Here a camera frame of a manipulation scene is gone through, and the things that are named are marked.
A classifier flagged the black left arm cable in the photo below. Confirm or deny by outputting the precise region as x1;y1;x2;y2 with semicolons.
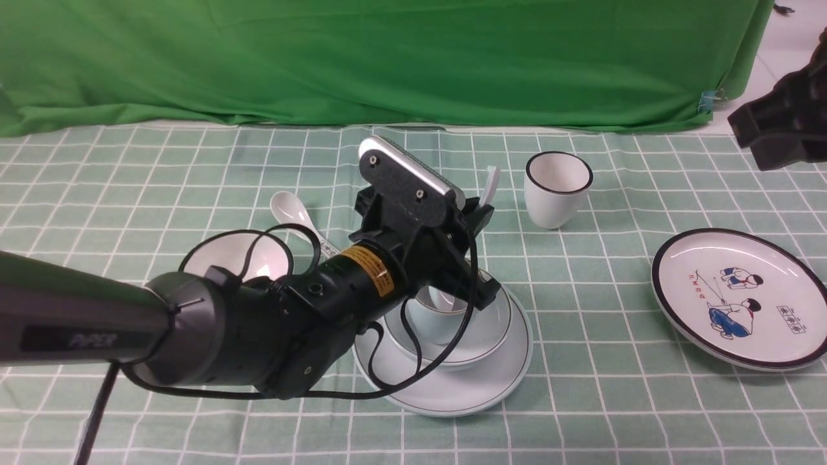
71;223;480;465

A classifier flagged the white spoon with patterned handle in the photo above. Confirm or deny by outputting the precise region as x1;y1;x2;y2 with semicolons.
269;191;340;257

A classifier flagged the pale blue cup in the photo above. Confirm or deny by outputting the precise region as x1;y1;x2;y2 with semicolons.
406;286;468;346

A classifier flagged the pale blue-rimmed bowl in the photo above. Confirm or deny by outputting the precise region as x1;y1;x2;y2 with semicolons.
383;290;512;371

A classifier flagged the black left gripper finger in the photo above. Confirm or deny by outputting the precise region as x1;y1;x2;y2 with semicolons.
461;197;494;236
446;262;502;310

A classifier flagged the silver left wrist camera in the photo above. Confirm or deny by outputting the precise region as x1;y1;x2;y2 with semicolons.
358;136;466;229

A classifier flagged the plain white ceramic spoon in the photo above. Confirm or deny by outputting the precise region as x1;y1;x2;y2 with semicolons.
428;165;502;311

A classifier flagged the black-rimmed white bowl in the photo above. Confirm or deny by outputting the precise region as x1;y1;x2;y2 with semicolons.
178;230;293;282

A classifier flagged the blue clip on backdrop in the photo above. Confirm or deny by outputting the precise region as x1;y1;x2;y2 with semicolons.
696;89;717;115

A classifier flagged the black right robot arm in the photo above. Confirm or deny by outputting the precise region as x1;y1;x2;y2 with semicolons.
727;30;826;171

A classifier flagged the black-rimmed illustrated plate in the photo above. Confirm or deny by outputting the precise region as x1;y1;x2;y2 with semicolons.
651;229;826;371

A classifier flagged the pale blue plate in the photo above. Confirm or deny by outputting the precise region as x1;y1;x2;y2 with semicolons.
353;287;534;418

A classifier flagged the black-rimmed white cup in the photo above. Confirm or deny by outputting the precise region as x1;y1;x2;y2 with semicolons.
523;151;594;230

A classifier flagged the green backdrop cloth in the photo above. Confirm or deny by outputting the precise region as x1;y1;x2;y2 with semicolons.
1;1;773;136

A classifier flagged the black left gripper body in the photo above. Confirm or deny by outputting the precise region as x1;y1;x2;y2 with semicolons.
350;186;479;291

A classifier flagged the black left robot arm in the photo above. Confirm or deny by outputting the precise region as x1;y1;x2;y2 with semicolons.
2;187;500;400

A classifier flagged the green checkered tablecloth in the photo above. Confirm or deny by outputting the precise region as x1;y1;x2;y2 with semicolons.
1;125;826;464

